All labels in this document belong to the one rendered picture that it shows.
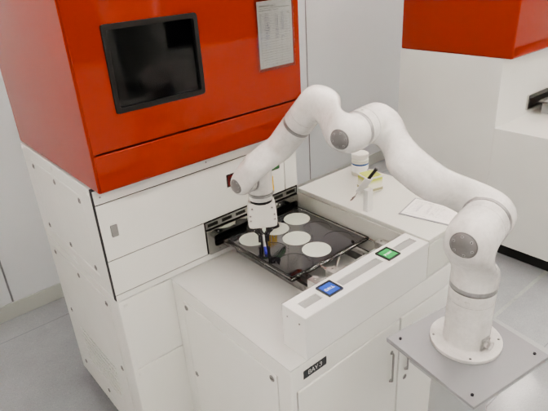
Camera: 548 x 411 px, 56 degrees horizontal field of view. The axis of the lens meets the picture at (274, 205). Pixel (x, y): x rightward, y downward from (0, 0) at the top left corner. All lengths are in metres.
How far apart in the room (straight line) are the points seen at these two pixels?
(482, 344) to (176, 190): 1.03
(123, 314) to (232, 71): 0.88
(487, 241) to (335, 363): 0.60
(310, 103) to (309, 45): 2.67
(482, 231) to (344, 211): 0.79
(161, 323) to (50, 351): 1.24
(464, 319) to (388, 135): 0.51
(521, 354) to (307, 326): 0.57
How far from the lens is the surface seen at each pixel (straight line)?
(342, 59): 4.37
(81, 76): 1.48
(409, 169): 1.32
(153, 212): 1.73
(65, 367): 2.94
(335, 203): 1.96
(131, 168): 1.59
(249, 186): 1.60
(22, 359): 3.10
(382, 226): 1.84
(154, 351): 1.98
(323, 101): 1.40
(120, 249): 1.72
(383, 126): 1.39
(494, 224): 1.28
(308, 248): 1.79
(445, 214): 1.90
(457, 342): 1.50
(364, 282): 1.52
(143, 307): 1.86
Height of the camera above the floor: 1.82
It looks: 26 degrees down
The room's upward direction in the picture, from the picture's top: 4 degrees counter-clockwise
